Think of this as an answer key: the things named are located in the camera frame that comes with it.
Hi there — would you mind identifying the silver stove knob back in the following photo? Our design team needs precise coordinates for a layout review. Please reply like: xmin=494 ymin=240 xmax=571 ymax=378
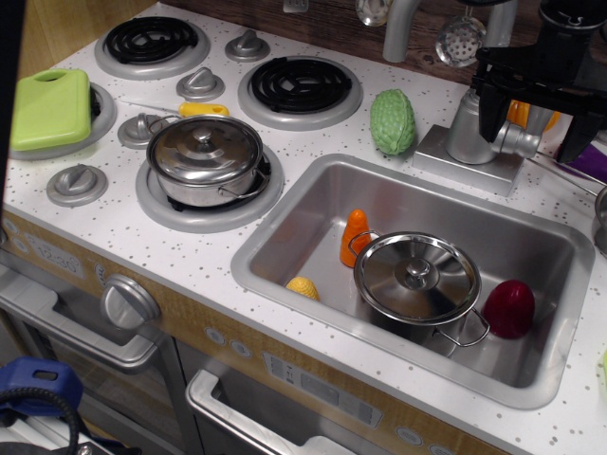
xmin=225 ymin=29 xmax=270 ymax=63

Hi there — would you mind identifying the yellow handled toy utensil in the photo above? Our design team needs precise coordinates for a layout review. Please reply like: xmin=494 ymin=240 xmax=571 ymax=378
xmin=120 ymin=100 xmax=230 ymax=118

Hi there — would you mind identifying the steel pot on stove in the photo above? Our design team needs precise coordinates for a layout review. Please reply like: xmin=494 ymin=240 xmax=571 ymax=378
xmin=148 ymin=143 xmax=269 ymax=208

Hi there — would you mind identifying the silver oven dial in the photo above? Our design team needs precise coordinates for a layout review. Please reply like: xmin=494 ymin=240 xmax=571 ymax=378
xmin=100 ymin=274 xmax=160 ymax=330

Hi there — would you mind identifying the silver dishwasher door handle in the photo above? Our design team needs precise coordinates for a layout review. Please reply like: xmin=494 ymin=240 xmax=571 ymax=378
xmin=186 ymin=369 xmax=352 ymax=455

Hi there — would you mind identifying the burner ring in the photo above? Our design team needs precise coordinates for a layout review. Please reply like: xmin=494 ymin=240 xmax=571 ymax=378
xmin=8 ymin=81 xmax=118 ymax=161
xmin=135 ymin=141 xmax=285 ymax=234

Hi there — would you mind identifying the silver toy faucet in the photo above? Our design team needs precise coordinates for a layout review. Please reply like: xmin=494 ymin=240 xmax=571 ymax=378
xmin=383 ymin=1 xmax=523 ymax=196

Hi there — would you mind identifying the front left burner ring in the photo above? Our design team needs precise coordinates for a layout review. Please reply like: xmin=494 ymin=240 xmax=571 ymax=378
xmin=8 ymin=81 xmax=118 ymax=161

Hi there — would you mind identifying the silver oven door handle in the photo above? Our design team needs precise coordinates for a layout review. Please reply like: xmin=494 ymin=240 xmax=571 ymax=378
xmin=1 ymin=266 xmax=158 ymax=374

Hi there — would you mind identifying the steel pot in sink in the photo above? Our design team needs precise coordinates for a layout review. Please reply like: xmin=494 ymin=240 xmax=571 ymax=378
xmin=361 ymin=230 xmax=490 ymax=355

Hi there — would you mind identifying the green bumpy toy vegetable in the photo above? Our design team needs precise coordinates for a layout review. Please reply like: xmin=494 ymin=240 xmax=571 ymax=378
xmin=370 ymin=89 xmax=416 ymax=155

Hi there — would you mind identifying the black foreground camera pole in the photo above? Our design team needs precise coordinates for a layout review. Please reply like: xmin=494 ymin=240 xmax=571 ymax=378
xmin=0 ymin=0 xmax=26 ymax=247

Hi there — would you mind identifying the green plastic cutting board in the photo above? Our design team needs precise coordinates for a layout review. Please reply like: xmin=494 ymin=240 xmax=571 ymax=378
xmin=9 ymin=68 xmax=92 ymax=152

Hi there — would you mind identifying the front right burner ring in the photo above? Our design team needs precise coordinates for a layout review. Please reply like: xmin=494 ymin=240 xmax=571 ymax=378
xmin=135 ymin=141 xmax=285 ymax=234

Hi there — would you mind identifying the back right black burner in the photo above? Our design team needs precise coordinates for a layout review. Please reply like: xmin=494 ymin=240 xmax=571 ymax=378
xmin=238 ymin=56 xmax=363 ymax=132

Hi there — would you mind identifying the back left black burner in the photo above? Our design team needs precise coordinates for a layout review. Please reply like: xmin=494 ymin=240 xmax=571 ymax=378
xmin=94 ymin=16 xmax=211 ymax=81

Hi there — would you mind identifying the steel pot lid on stove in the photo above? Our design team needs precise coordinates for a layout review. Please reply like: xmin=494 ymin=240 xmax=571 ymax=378
xmin=147 ymin=115 xmax=263 ymax=186

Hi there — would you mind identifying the black burner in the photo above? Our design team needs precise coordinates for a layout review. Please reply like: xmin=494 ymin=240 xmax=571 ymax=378
xmin=238 ymin=56 xmax=363 ymax=132
xmin=94 ymin=16 xmax=211 ymax=81

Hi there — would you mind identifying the red toy egg-shaped fruit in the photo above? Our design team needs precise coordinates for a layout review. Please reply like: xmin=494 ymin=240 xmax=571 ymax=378
xmin=482 ymin=280 xmax=535 ymax=339

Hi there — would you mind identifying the silver faucet lever handle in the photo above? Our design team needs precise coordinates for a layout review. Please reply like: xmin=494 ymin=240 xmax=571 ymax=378
xmin=491 ymin=104 xmax=552 ymax=157

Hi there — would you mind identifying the orange toy carrot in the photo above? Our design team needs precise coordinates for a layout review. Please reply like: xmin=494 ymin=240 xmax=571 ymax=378
xmin=340 ymin=209 xmax=371 ymax=267

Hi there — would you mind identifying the silver sink basin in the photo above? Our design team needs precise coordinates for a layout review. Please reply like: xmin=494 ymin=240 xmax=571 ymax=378
xmin=231 ymin=155 xmax=595 ymax=410

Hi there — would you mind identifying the silver stove knob middle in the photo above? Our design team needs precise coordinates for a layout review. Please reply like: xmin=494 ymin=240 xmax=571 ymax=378
xmin=175 ymin=67 xmax=225 ymax=102

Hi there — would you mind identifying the purple toy eggplant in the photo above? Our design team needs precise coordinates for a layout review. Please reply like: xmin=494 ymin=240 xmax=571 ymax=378
xmin=558 ymin=144 xmax=606 ymax=182

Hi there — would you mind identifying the yellow toy corn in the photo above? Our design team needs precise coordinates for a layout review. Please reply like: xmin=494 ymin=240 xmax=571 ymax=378
xmin=285 ymin=276 xmax=320 ymax=301

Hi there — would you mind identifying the steel pot lid in sink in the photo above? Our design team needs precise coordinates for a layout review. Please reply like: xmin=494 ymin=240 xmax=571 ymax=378
xmin=353 ymin=231 xmax=482 ymax=326

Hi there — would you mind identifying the blue clamp with cable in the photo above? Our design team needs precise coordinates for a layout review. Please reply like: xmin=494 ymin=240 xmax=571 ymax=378
xmin=0 ymin=356 xmax=143 ymax=455

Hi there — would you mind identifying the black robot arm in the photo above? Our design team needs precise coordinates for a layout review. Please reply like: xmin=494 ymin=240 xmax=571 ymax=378
xmin=471 ymin=1 xmax=606 ymax=163

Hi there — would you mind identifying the silver stove knob front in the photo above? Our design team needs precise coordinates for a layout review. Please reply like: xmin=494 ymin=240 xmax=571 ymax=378
xmin=46 ymin=164 xmax=108 ymax=208

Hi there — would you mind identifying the orange toy pumpkin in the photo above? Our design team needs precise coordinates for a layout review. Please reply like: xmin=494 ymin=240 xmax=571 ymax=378
xmin=506 ymin=100 xmax=561 ymax=133

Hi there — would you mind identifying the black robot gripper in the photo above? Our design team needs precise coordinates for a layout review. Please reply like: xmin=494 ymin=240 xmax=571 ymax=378
xmin=475 ymin=45 xmax=606 ymax=163

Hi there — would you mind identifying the hanging slotted steel spoon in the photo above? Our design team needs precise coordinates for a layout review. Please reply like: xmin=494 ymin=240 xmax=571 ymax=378
xmin=435 ymin=6 xmax=487 ymax=68

